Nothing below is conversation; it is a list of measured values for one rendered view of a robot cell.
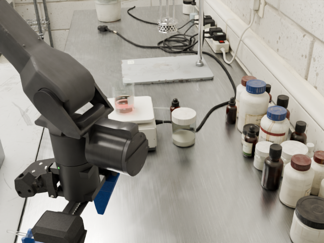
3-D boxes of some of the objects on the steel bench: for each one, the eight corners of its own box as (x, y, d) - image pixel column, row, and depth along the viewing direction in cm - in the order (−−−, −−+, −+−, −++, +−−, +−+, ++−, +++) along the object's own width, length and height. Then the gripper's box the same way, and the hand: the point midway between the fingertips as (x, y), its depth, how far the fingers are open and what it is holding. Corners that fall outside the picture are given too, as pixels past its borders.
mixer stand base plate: (123, 85, 124) (123, 82, 124) (121, 62, 141) (120, 59, 141) (214, 78, 127) (214, 75, 127) (201, 56, 144) (201, 54, 144)
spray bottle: (192, 19, 186) (193, -4, 181) (198, 20, 184) (199, -3, 179) (187, 20, 184) (188, -2, 178) (194, 22, 182) (194, -1, 176)
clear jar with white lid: (199, 145, 95) (200, 116, 91) (176, 150, 93) (176, 121, 89) (190, 132, 100) (191, 105, 96) (168, 137, 98) (168, 109, 94)
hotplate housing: (72, 158, 91) (67, 129, 87) (77, 128, 102) (73, 101, 98) (166, 151, 93) (166, 122, 89) (161, 123, 104) (160, 96, 100)
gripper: (63, 203, 46) (81, 288, 54) (119, 123, 61) (127, 198, 69) (17, 195, 47) (42, 278, 55) (84, 118, 62) (95, 193, 70)
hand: (86, 218), depth 60 cm, fingers open, 9 cm apart
